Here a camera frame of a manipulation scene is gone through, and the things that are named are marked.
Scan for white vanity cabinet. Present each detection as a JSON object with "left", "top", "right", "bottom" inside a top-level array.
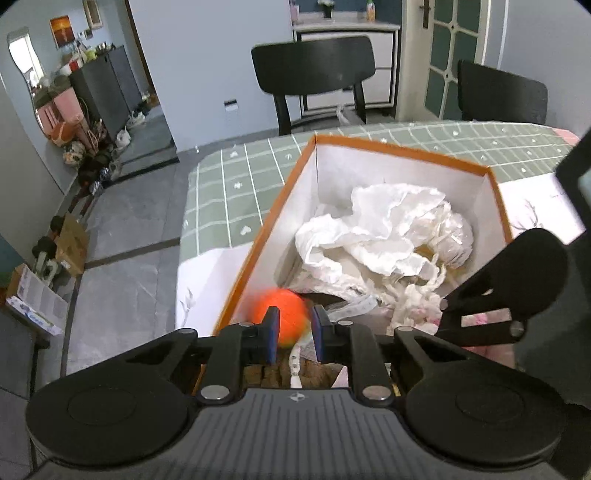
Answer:
[{"left": 292, "top": 21, "right": 402, "bottom": 116}]

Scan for orange cardboard box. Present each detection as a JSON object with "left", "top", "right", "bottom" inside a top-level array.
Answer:
[{"left": 198, "top": 133, "right": 514, "bottom": 393}]

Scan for orange sunset wall picture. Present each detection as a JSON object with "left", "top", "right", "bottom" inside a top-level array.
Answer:
[{"left": 49, "top": 15, "right": 75, "bottom": 49}]

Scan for orange green soft ball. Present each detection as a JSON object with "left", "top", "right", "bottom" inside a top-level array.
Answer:
[{"left": 247, "top": 288, "right": 311, "bottom": 349}]

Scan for brown cardboard box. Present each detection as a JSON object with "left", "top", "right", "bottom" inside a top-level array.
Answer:
[{"left": 54, "top": 212, "right": 90, "bottom": 278}]

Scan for black chair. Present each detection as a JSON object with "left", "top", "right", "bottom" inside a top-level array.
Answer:
[
  {"left": 251, "top": 36, "right": 376, "bottom": 136},
  {"left": 457, "top": 59, "right": 549, "bottom": 125}
]

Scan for white blue carton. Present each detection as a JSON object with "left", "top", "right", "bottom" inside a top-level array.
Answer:
[{"left": 4, "top": 263, "right": 70, "bottom": 337}]

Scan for wavy wall mirror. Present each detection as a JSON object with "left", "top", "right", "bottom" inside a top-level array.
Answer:
[{"left": 7, "top": 30, "right": 47, "bottom": 132}]

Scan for dark storage cabinet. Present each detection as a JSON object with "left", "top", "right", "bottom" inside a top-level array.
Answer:
[{"left": 69, "top": 45, "right": 141, "bottom": 134}]

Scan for brown braided plush toy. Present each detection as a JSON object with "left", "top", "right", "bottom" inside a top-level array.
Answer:
[{"left": 242, "top": 360, "right": 345, "bottom": 391}]

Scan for grey framed wall picture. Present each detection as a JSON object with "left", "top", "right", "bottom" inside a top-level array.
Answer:
[{"left": 82, "top": 0, "right": 103, "bottom": 29}]

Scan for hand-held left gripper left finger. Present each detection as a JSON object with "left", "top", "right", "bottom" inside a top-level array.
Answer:
[{"left": 119, "top": 305, "right": 281, "bottom": 408}]

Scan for pink bags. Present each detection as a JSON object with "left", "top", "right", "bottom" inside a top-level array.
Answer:
[{"left": 37, "top": 88, "right": 86, "bottom": 134}]

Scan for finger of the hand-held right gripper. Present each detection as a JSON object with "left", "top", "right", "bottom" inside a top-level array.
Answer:
[{"left": 436, "top": 255, "right": 527, "bottom": 347}]

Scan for glass paned door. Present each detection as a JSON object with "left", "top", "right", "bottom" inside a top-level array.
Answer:
[{"left": 402, "top": 0, "right": 502, "bottom": 121}]

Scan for white tissue paper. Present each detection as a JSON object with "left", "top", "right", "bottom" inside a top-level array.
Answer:
[{"left": 295, "top": 184, "right": 475, "bottom": 324}]

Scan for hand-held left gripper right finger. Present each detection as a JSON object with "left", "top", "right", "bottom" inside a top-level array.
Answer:
[{"left": 310, "top": 304, "right": 514, "bottom": 408}]

